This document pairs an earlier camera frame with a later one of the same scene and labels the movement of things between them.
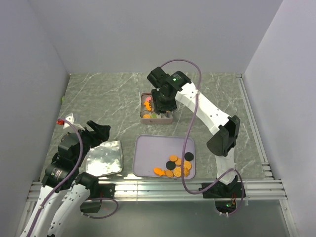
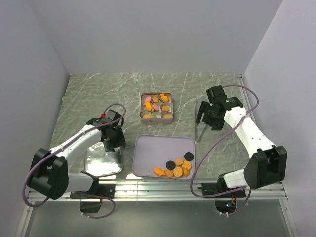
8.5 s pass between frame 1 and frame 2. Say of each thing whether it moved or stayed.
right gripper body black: moved
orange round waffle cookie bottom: stayed
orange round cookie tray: stayed
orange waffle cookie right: stayed
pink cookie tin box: stayed
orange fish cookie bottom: stayed
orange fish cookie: stayed
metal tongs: moved
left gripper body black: moved
